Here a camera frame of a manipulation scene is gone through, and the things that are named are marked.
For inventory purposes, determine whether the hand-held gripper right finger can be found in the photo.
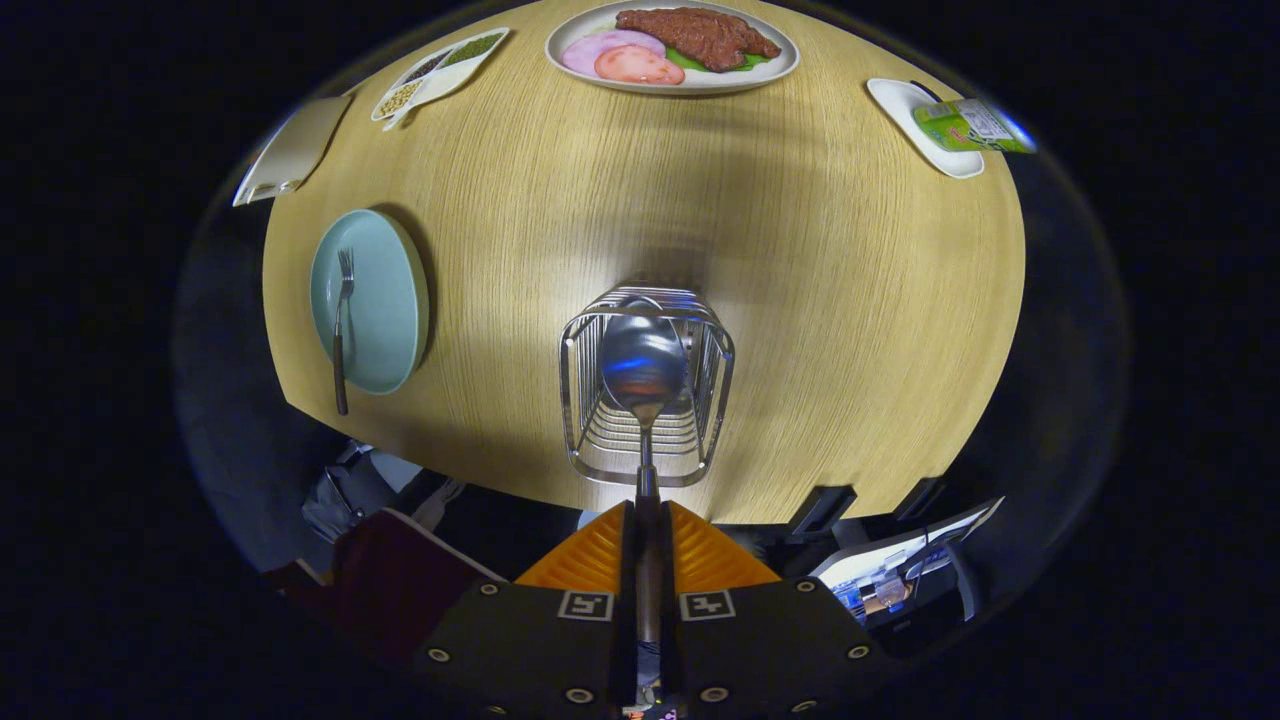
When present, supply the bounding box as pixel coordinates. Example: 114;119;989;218
658;500;893;720

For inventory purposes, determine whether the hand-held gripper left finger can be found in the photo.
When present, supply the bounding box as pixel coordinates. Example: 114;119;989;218
405;500;641;720

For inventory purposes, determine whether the metal spoon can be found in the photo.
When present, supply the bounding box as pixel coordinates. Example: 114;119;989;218
598;300;691;701

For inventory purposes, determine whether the metal fork dark handle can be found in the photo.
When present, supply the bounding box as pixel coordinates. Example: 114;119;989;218
332;248;356;417

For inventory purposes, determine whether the black table clamp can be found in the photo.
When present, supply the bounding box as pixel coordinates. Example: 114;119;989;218
893;477;949;523
785;485;859;536

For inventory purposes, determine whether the white side table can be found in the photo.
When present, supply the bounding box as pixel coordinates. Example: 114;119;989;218
808;497;1006;626

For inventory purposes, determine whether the maroon cushioned chair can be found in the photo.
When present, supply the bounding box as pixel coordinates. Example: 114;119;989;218
262;508;506;666

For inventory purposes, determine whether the grey bag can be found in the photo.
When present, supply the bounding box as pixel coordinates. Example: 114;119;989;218
300;440;466;546

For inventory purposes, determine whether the light teal plate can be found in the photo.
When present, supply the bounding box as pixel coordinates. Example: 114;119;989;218
309;208;431;396

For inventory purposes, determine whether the salmon pink ham slice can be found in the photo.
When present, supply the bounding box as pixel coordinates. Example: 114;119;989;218
594;45;687;87

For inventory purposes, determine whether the green lettuce leaf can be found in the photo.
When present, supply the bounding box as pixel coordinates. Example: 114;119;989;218
665;48;771;74

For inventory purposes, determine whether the small white coaster dish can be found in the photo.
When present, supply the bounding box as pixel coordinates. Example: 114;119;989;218
866;78;986;180

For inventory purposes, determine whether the round beige food plate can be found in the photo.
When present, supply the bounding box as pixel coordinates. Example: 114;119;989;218
545;0;801;96

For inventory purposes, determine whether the cream white toaster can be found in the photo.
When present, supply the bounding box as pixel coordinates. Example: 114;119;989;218
232;95;354;208

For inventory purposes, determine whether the green label drink bottle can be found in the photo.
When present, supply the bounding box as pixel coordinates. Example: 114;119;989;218
912;97;1038;154

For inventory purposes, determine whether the pale pink ham slice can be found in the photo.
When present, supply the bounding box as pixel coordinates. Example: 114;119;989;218
562;29;667;77

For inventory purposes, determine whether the white divided bean dish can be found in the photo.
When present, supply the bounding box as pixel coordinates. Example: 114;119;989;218
370;27;511;131

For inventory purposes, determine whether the brown steak piece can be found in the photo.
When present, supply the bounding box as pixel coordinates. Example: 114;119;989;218
615;7;783;73

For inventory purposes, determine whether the metal wire cutlery basket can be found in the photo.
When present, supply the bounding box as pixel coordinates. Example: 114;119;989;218
558;285;736;489

